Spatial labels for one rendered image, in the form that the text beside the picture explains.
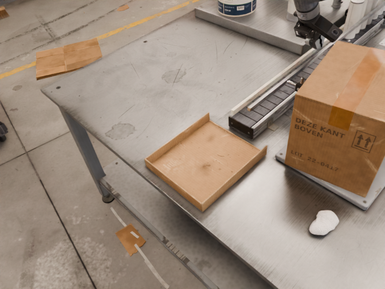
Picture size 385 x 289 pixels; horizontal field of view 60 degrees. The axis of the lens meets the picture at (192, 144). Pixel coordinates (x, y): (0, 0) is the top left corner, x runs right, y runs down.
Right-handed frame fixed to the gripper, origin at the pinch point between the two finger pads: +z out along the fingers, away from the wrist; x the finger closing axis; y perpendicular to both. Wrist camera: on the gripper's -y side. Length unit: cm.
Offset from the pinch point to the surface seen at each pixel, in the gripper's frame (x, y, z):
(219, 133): 51, 6, -17
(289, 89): 22.4, -1.7, -5.9
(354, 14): -21.6, -1.2, 6.2
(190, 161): 65, 4, -25
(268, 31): -4.5, 30.9, 9.6
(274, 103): 31.3, -2.3, -11.0
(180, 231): 96, 18, 28
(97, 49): 30, 241, 90
